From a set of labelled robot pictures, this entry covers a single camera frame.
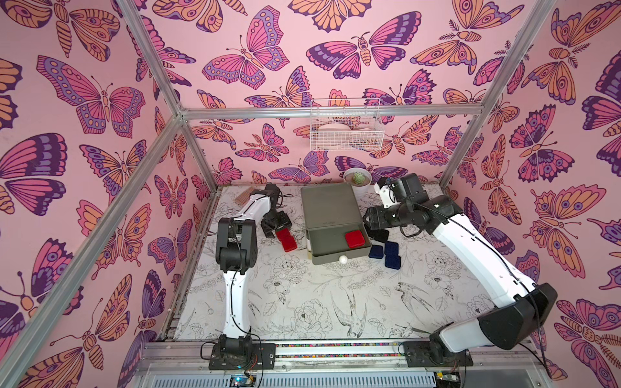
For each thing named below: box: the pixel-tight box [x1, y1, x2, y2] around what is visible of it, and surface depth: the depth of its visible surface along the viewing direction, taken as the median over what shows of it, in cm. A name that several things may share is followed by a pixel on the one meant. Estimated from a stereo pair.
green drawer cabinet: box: [300, 182, 372, 265], surface depth 85 cm
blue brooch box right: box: [384, 240, 399, 256], surface depth 98 cm
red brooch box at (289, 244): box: [280, 235, 298, 253], surface depth 101 cm
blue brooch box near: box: [384, 255, 402, 270], surface depth 96 cm
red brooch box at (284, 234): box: [276, 227, 294, 241], surface depth 102 cm
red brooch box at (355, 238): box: [345, 230, 365, 249], surface depth 85 cm
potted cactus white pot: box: [342, 167, 373, 197], surface depth 111 cm
